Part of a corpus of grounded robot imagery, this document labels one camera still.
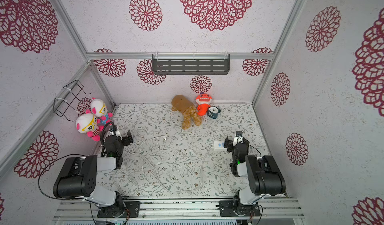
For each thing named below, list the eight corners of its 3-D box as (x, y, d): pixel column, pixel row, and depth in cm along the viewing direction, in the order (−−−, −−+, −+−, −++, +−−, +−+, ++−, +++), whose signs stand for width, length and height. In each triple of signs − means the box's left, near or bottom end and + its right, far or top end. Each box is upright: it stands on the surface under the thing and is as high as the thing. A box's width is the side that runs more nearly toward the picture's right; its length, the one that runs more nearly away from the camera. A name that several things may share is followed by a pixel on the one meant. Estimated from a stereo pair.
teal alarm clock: (207, 119, 114) (208, 114, 110) (206, 110, 119) (207, 106, 115) (220, 119, 114) (221, 114, 110) (219, 110, 119) (220, 106, 115)
